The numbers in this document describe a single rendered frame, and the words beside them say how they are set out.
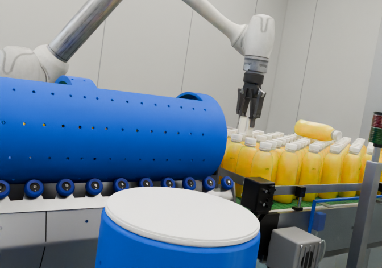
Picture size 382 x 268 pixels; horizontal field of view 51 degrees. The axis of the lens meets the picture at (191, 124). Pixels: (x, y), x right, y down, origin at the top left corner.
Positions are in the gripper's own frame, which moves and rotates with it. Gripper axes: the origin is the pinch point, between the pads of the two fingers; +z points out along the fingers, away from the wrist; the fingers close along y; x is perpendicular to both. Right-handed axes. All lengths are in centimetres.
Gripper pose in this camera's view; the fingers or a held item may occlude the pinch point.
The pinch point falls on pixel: (245, 126)
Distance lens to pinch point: 152.6
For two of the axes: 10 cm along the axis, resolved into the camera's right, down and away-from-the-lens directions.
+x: 8.2, 0.6, 5.7
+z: -1.4, 9.8, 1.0
